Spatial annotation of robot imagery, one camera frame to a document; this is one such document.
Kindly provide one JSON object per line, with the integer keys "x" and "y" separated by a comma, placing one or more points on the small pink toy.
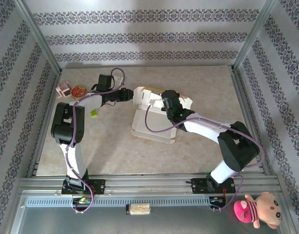
{"x": 63, "y": 89}

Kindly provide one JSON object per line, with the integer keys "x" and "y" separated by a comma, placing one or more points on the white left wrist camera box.
{"x": 120, "y": 80}

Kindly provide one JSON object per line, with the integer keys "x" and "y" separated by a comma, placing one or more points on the aluminium front rail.
{"x": 149, "y": 185}

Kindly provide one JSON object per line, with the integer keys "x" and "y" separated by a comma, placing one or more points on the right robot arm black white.
{"x": 237, "y": 146}

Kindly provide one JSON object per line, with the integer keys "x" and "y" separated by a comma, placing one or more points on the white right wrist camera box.
{"x": 156, "y": 103}

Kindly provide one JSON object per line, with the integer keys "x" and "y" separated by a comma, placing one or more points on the aluminium side rail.
{"x": 49, "y": 109}
{"x": 242, "y": 97}

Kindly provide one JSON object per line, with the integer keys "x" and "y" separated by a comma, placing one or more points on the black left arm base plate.
{"x": 99, "y": 186}

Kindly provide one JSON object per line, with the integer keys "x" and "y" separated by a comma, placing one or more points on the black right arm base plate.
{"x": 199, "y": 186}

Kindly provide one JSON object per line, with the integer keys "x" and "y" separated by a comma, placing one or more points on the beige and pink plush toy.
{"x": 264, "y": 209}

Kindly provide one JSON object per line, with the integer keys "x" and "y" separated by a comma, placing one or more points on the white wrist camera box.
{"x": 156, "y": 103}
{"x": 120, "y": 80}

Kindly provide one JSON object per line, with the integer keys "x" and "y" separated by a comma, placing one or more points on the grey metal shelf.
{"x": 188, "y": 221}

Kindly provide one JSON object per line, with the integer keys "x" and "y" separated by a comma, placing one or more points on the aluminium frame post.
{"x": 254, "y": 36}
{"x": 37, "y": 36}

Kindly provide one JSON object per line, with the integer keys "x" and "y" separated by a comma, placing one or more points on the red round tin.
{"x": 78, "y": 92}

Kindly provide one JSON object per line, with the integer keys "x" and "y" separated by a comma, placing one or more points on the small circuit board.
{"x": 82, "y": 200}
{"x": 217, "y": 200}

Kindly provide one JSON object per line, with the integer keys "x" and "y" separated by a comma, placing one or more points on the yellow-green toy brick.
{"x": 93, "y": 113}

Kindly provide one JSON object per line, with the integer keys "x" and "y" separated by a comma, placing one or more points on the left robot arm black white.
{"x": 67, "y": 122}

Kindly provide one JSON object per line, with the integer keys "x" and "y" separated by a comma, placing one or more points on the white and yellow paper box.
{"x": 151, "y": 122}

